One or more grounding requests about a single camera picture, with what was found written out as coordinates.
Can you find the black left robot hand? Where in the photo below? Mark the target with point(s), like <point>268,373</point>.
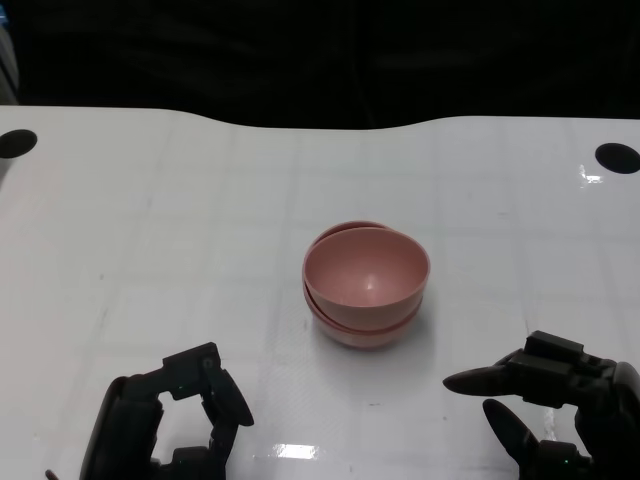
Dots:
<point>125,430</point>

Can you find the black round table grommet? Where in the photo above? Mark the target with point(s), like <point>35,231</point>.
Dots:
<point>619,158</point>
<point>16,144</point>

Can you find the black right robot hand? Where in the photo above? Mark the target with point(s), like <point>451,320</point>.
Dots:
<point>610,415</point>

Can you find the pink plastic bowl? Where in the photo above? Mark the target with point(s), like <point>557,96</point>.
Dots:
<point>327,232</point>
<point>365,270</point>
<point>360,342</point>

